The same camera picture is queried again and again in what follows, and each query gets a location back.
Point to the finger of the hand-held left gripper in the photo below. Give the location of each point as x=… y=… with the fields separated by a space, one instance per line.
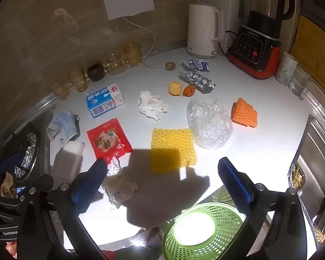
x=20 y=189
x=9 y=162

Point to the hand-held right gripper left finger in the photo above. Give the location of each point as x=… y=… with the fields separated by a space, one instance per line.
x=90 y=185

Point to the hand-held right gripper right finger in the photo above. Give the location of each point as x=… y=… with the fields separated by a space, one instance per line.
x=235 y=187

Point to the clear food wrapper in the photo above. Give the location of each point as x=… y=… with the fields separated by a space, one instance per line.
x=119 y=189

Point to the red snack packet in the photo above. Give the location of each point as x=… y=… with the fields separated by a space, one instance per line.
x=108 y=138

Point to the green plastic basket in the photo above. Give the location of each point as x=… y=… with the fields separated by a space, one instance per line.
x=203 y=230

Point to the blue white wrapper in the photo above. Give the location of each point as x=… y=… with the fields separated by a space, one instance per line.
x=62 y=126

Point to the clear plastic bag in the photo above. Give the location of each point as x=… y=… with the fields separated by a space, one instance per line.
x=208 y=122

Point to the yellow foam fruit net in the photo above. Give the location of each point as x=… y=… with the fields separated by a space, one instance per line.
x=173 y=149

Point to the orange foam fruit net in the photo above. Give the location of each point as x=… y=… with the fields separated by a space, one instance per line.
x=245 y=112

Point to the blue white milk carton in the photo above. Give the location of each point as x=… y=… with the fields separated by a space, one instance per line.
x=104 y=101

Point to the white tissue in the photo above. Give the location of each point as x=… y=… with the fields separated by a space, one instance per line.
x=151 y=105

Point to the orange tomato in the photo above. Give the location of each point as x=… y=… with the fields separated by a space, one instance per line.
x=189 y=90

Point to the silver foil wrapper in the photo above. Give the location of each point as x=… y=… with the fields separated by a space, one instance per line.
x=196 y=81

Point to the blue white packet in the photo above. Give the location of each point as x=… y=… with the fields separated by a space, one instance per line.
x=197 y=64

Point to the person's left hand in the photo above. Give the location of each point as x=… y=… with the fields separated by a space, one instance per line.
x=11 y=250

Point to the foil-lined gas stove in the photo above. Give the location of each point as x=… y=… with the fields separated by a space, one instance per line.
x=29 y=154

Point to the white block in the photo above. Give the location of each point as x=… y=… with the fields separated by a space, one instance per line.
x=70 y=154

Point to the sink strainer with scraps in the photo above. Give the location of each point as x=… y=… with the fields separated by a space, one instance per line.
x=296 y=176

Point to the steel sink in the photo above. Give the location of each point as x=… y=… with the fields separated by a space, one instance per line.
x=314 y=151

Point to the amber glass cup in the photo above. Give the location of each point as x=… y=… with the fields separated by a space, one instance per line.
x=132 y=54
x=114 y=63
x=77 y=78
x=60 y=88

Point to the black cup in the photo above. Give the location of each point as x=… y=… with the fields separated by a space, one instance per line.
x=96 y=72

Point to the clear glass container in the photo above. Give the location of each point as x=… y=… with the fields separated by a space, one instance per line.
x=300 y=84

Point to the white printed cup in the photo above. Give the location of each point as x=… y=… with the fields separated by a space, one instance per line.
x=285 y=69

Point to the brown walnut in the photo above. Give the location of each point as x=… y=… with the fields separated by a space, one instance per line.
x=170 y=65

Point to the black red blender base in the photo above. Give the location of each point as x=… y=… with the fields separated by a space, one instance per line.
x=260 y=40

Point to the wooden cutting board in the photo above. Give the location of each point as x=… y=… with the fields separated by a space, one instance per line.
x=315 y=48

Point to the white electric kettle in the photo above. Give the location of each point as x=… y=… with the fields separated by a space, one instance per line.
x=203 y=29

